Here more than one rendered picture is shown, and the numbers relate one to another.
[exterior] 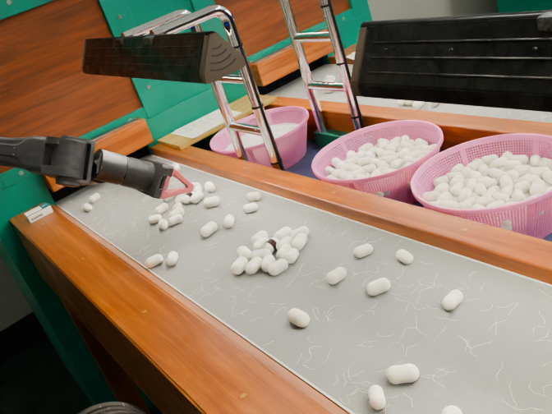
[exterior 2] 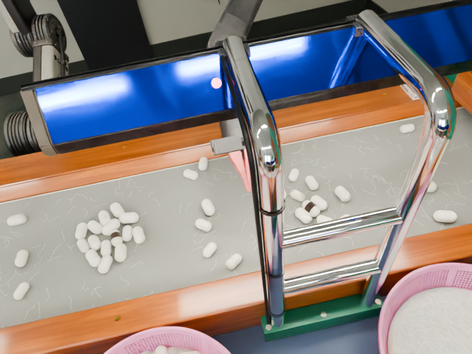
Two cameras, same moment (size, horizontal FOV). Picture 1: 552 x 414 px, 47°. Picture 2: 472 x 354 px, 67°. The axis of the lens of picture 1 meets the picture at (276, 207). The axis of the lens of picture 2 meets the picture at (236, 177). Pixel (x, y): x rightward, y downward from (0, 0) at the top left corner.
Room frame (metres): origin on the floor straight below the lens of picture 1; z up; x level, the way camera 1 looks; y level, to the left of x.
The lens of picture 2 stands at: (1.34, -0.23, 1.30)
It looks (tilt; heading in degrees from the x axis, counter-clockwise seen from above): 48 degrees down; 113
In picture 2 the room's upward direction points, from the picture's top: 9 degrees counter-clockwise
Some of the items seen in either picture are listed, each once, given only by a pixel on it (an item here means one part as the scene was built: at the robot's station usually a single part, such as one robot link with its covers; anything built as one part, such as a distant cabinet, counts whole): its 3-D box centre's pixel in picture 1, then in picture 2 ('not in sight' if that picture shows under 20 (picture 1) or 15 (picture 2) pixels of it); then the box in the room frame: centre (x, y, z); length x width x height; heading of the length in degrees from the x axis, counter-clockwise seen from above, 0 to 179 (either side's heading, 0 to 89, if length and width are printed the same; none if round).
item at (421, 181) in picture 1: (495, 193); not in sight; (0.92, -0.36, 0.72); 0.27 x 0.27 x 0.10
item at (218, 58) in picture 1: (143, 53); (302, 60); (1.28, 0.15, 1.08); 0.62 x 0.08 x 0.07; 27
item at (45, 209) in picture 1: (39, 212); (414, 88); (1.48, 0.55, 0.77); 0.06 x 0.04 x 0.02; 117
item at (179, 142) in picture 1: (217, 119); not in sight; (1.75, 0.07, 0.77); 0.33 x 0.15 x 0.01; 117
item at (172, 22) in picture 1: (209, 119); (312, 205); (1.31, 0.07, 0.90); 0.20 x 0.19 x 0.45; 27
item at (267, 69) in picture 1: (292, 56); not in sight; (1.96, -0.20, 0.83); 0.30 x 0.06 x 0.07; 117
